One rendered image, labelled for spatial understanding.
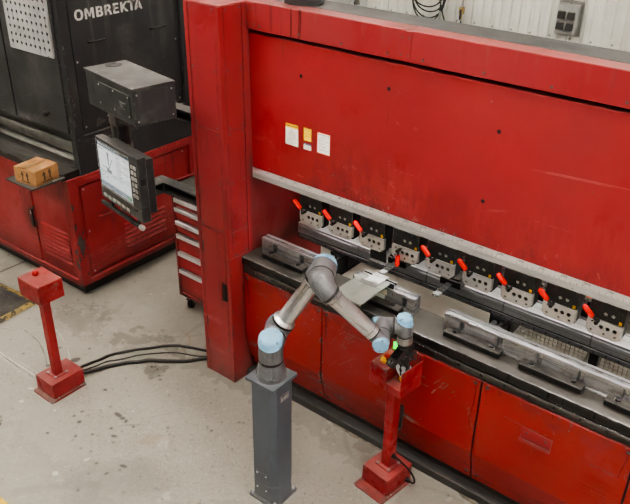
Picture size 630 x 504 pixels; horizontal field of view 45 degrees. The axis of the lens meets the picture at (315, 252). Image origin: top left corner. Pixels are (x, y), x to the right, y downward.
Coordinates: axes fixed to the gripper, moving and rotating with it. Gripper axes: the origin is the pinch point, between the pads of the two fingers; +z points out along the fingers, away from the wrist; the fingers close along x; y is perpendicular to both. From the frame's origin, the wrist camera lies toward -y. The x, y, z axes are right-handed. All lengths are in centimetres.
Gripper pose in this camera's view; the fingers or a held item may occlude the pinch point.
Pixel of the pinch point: (401, 376)
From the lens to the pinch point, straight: 371.6
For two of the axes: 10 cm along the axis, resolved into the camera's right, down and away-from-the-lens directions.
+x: -6.9, -3.6, 6.2
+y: 7.2, -4.0, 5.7
